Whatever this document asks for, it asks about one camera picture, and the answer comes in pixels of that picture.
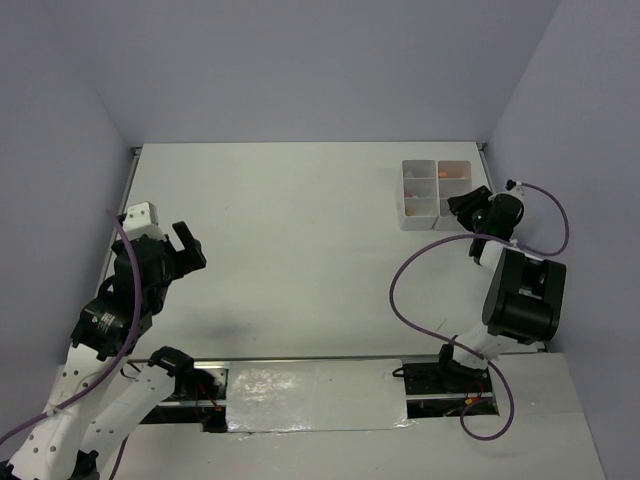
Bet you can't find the left white compartment container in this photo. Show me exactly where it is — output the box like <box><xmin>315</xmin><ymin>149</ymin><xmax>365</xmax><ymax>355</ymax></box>
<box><xmin>398</xmin><ymin>159</ymin><xmax>438</xmax><ymax>231</ymax></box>

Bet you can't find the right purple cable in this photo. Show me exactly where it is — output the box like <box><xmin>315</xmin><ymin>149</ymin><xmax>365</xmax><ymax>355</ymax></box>
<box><xmin>389</xmin><ymin>182</ymin><xmax>571</xmax><ymax>442</ymax></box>

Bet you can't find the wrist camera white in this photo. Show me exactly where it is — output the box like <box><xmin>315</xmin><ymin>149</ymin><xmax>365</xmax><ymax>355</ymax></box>
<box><xmin>505</xmin><ymin>179</ymin><xmax>525</xmax><ymax>203</ymax></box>
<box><xmin>122</xmin><ymin>201</ymin><xmax>164</xmax><ymax>241</ymax></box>

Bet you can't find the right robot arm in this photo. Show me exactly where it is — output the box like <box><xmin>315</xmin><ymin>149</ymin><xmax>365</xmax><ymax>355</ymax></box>
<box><xmin>434</xmin><ymin>180</ymin><xmax>567</xmax><ymax>391</ymax></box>

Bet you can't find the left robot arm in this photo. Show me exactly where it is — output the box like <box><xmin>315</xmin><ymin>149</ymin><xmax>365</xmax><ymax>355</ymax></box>
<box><xmin>1</xmin><ymin>214</ymin><xmax>206</xmax><ymax>479</ymax></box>

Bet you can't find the white compartment container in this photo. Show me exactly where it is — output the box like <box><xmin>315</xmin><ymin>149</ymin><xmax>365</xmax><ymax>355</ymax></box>
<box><xmin>398</xmin><ymin>159</ymin><xmax>438</xmax><ymax>231</ymax></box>
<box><xmin>434</xmin><ymin>160</ymin><xmax>473</xmax><ymax>232</ymax></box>

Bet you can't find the orange capped clear tube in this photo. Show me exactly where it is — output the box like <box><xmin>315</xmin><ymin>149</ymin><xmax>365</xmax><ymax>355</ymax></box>
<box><xmin>438</xmin><ymin>170</ymin><xmax>469</xmax><ymax>179</ymax></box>

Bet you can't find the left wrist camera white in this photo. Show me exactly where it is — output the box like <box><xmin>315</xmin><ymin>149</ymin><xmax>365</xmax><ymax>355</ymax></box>
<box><xmin>122</xmin><ymin>201</ymin><xmax>164</xmax><ymax>241</ymax></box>

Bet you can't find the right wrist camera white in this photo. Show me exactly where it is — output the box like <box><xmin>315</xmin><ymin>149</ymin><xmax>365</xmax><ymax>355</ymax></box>
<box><xmin>505</xmin><ymin>179</ymin><xmax>525</xmax><ymax>203</ymax></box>

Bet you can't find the right white compartment container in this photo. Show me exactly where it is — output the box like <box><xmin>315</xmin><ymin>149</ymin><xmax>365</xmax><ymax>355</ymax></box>
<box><xmin>434</xmin><ymin>160</ymin><xmax>473</xmax><ymax>232</ymax></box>

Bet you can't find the silver foil covered plate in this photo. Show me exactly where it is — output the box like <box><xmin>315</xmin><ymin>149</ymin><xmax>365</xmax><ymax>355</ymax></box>
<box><xmin>226</xmin><ymin>359</ymin><xmax>411</xmax><ymax>434</ymax></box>

